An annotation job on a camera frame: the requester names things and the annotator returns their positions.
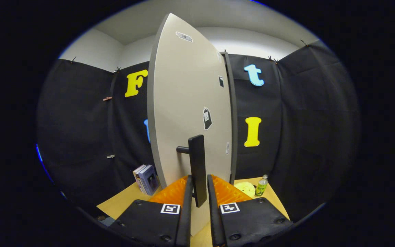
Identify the black backdrop cloth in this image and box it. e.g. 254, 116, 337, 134
36, 39, 361, 222

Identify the beige shoe cabinet door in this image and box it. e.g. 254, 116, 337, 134
148, 13, 234, 237

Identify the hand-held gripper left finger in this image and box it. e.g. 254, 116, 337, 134
110, 175, 194, 247

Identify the green drink bottle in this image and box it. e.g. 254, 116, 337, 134
255, 174, 268, 197

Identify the white and yellow book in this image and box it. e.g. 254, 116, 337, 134
132, 164, 146, 192

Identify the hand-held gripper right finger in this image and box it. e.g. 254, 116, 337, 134
207, 174, 293, 247

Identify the grey shoe cabinet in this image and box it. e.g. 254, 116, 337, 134
220, 51, 238, 186

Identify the blue book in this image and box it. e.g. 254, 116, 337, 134
138, 165, 159, 196

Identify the yellow plush toy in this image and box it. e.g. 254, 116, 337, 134
234, 182, 256, 199

